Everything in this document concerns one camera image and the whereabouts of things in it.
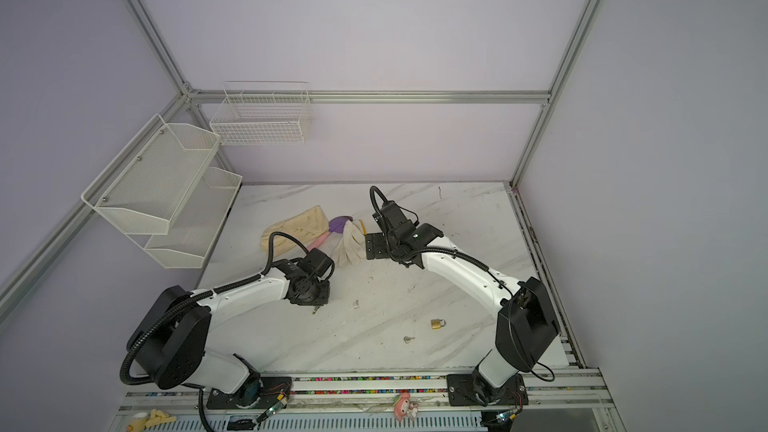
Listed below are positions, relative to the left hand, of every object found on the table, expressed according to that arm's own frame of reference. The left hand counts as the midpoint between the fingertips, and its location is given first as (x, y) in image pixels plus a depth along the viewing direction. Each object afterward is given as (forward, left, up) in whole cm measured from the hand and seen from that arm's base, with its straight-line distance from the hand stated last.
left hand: (317, 299), depth 87 cm
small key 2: (-11, -27, -2) cm, 29 cm away
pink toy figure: (-27, -25, +2) cm, 37 cm away
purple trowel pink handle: (+28, -2, 0) cm, 28 cm away
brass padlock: (-7, -35, -2) cm, 36 cm away
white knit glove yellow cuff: (+20, -8, -1) cm, 22 cm away
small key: (-3, 0, -2) cm, 3 cm away
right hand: (+10, -18, +15) cm, 26 cm away
